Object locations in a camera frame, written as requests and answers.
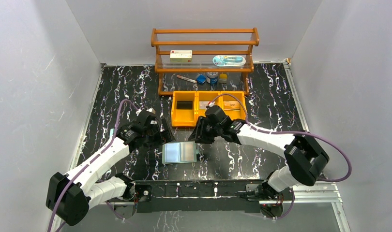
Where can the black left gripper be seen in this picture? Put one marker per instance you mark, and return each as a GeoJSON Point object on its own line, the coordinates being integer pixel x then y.
{"type": "Point", "coordinates": [160, 132]}

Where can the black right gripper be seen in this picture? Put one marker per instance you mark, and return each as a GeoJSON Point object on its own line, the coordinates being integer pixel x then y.
{"type": "Point", "coordinates": [203, 130]}

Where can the green card holder wallet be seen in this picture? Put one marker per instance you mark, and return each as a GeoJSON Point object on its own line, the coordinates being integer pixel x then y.
{"type": "Point", "coordinates": [179, 152]}

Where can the orange three-compartment bin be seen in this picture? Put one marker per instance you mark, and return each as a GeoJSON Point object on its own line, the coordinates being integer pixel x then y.
{"type": "Point", "coordinates": [188, 118]}

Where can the tan printed card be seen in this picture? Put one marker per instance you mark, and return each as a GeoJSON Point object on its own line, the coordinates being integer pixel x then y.
{"type": "Point", "coordinates": [232, 106]}

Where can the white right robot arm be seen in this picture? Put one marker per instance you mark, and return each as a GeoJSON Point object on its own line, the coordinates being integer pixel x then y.
{"type": "Point", "coordinates": [305, 158]}

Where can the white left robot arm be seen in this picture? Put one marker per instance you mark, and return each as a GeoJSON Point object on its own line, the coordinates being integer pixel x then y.
{"type": "Point", "coordinates": [71, 195]}

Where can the silver card in bin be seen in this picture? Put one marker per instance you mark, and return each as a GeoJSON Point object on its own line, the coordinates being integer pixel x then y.
{"type": "Point", "coordinates": [203, 105]}

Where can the black card in bin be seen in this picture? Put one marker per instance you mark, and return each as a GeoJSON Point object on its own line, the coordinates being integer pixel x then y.
{"type": "Point", "coordinates": [184, 105]}

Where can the small blue object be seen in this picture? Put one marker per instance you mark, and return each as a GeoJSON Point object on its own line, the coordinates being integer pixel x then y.
{"type": "Point", "coordinates": [200, 79]}

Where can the small white blue stapler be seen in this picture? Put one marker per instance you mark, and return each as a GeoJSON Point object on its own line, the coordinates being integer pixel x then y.
{"type": "Point", "coordinates": [111, 133]}

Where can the round blue white tin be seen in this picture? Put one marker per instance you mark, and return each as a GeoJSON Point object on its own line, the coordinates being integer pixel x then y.
{"type": "Point", "coordinates": [212, 77]}

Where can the small yellow object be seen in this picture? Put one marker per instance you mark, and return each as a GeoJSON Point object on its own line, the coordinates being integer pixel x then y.
{"type": "Point", "coordinates": [223, 78]}

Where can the brown white marker pen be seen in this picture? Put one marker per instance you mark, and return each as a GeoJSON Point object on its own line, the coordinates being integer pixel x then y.
{"type": "Point", "coordinates": [186, 79]}

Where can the blue oval packaged item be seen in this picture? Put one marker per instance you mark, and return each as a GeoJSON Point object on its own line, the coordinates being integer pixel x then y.
{"type": "Point", "coordinates": [228, 60]}

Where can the wooden shelf rack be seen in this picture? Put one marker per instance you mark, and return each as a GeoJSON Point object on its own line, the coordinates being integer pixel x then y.
{"type": "Point", "coordinates": [204, 44]}

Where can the white red box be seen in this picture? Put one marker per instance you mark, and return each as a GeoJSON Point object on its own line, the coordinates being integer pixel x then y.
{"type": "Point", "coordinates": [181, 56]}

